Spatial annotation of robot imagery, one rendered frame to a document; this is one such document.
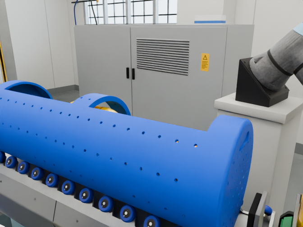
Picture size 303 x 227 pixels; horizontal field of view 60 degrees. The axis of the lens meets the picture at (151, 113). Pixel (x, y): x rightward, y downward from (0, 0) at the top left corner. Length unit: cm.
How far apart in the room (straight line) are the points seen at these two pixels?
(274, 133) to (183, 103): 138
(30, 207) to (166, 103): 183
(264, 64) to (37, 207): 104
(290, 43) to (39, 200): 109
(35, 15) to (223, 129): 554
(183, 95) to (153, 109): 44
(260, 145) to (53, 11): 538
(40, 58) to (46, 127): 518
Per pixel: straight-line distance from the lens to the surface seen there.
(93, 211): 82
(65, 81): 626
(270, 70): 123
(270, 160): 126
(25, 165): 102
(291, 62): 121
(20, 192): 106
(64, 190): 87
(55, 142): 77
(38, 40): 593
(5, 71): 177
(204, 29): 226
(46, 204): 96
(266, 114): 119
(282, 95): 135
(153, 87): 266
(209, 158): 53
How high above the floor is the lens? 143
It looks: 18 degrees down
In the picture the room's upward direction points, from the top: straight up
